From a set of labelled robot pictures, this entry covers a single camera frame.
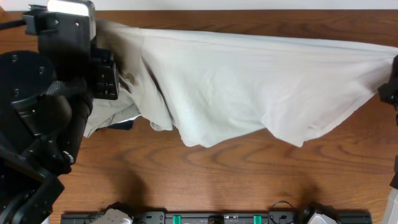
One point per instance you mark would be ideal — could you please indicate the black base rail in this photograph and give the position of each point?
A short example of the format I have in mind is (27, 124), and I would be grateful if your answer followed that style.
(281, 212)

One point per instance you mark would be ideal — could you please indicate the folded khaki shorts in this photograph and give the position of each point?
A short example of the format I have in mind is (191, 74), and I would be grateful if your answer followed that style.
(108, 112)

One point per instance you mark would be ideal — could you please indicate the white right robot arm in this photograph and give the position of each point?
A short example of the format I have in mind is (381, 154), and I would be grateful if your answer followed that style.
(390, 214)

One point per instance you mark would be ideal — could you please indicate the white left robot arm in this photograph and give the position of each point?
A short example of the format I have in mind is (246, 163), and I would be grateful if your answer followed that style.
(46, 100)

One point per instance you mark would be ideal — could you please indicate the black garment under shorts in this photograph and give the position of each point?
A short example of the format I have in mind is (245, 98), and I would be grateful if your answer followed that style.
(125, 125)

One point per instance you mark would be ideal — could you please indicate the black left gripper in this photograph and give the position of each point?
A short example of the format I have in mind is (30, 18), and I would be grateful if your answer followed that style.
(106, 76)

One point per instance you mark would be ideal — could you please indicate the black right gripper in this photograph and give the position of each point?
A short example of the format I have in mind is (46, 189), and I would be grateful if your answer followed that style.
(390, 93)

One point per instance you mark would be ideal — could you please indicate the light grey t-shirt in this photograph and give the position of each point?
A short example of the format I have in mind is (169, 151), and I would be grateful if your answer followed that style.
(215, 86)

